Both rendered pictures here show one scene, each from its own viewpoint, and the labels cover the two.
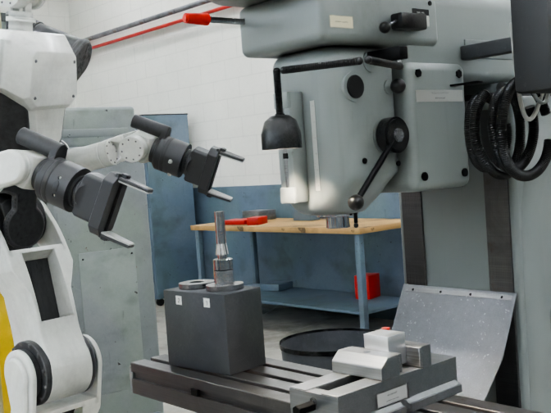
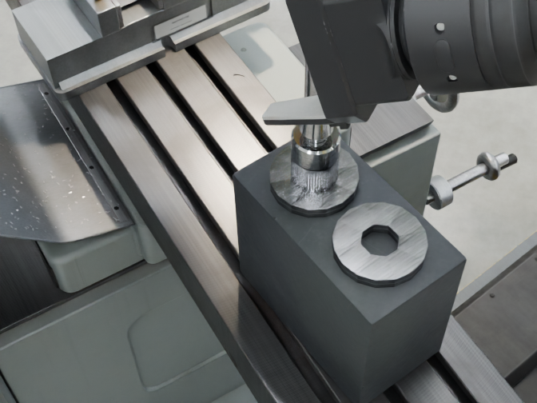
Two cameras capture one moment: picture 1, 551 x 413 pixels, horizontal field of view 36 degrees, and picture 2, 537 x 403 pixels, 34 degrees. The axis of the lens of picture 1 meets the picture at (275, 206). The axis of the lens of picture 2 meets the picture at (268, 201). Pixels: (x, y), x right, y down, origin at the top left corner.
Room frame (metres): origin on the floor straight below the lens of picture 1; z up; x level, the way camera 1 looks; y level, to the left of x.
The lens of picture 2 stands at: (2.54, 0.19, 1.83)
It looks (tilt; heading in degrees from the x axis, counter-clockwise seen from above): 53 degrees down; 191
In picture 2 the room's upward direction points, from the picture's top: 2 degrees counter-clockwise
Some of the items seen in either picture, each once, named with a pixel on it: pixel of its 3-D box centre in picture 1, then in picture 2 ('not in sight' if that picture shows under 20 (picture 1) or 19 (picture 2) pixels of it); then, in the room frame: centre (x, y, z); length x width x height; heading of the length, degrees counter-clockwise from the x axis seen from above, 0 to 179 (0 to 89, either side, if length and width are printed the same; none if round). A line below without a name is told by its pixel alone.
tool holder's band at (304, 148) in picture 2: (222, 260); (316, 137); (2.00, 0.13, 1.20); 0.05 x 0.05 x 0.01
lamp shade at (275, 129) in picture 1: (280, 131); not in sight; (1.51, -0.02, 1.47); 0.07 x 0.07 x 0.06
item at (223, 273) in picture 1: (223, 273); (315, 157); (2.00, 0.13, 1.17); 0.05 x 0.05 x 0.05
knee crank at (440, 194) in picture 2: not in sight; (471, 174); (1.46, 0.37, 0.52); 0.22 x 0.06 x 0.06; 130
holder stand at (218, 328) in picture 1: (213, 324); (341, 261); (2.03, 0.17, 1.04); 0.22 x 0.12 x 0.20; 46
